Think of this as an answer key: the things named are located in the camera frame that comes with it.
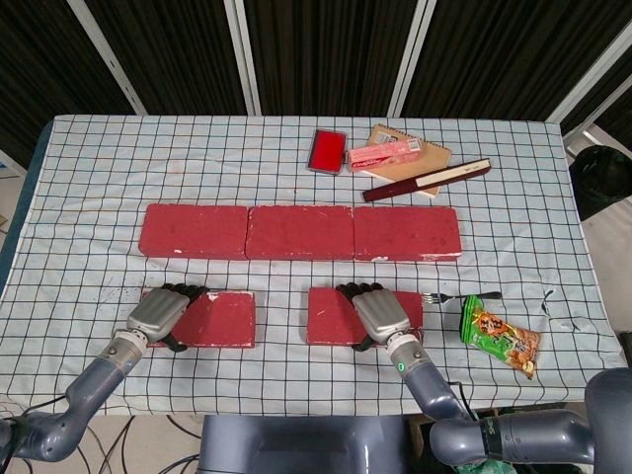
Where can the metal fork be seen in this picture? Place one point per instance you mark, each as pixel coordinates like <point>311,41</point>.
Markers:
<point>444,297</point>

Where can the green snack bag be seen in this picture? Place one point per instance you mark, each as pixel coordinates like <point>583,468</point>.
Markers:
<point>498,338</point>

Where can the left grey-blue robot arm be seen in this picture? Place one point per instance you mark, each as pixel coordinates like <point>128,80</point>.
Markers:
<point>89,380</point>

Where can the pink cardboard box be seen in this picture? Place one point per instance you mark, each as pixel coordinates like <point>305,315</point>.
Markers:
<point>385,154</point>

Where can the grey-blue robot torso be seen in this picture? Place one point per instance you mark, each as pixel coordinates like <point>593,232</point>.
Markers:
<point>301,444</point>

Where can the white partition post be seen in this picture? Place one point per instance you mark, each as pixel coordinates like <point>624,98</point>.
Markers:
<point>243,54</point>
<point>587,59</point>
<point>411,56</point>
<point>106,56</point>

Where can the black trash bag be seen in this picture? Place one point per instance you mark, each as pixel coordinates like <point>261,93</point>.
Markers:
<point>600,182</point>

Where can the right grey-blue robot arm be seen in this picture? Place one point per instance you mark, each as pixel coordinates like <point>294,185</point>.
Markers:
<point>434,390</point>

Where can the white black checkered tablecloth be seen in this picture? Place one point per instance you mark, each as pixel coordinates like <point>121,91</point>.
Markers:
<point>296,375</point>

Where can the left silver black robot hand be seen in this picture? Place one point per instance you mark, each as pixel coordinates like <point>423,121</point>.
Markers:
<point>155,313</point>

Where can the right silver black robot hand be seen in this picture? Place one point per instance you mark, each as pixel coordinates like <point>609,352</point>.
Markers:
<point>380,313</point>

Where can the maroon hardcover book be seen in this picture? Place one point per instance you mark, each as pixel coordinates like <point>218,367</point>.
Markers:
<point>395,190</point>

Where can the blue table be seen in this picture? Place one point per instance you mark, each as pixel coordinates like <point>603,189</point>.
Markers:
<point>20,222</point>

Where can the red brick with chipped paint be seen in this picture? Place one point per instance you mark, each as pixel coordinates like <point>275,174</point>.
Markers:
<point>407,232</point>

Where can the red ink pad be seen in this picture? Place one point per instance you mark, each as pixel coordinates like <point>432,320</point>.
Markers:
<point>327,150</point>

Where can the brown spiral notebook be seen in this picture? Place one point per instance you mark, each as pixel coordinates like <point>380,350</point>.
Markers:
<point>434,158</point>

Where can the green cloth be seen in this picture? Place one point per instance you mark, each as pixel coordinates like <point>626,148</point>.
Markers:
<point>471,468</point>

